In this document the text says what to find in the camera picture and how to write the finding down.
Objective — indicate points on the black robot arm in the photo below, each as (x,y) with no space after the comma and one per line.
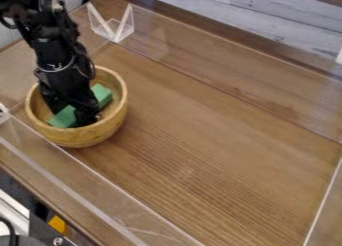
(46,27)

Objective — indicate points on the brown wooden bowl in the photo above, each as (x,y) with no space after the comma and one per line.
(89,135)

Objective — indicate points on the yellow black device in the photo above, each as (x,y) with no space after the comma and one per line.
(46,234)

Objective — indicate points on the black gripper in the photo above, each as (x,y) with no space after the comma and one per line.
(65,86)

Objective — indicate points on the clear acrylic corner bracket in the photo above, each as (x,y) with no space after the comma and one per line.
(114,30)

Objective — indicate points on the clear acrylic front barrier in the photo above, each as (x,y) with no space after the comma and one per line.
(98,208)

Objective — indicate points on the green rectangular block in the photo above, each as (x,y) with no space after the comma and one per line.
(66,118)

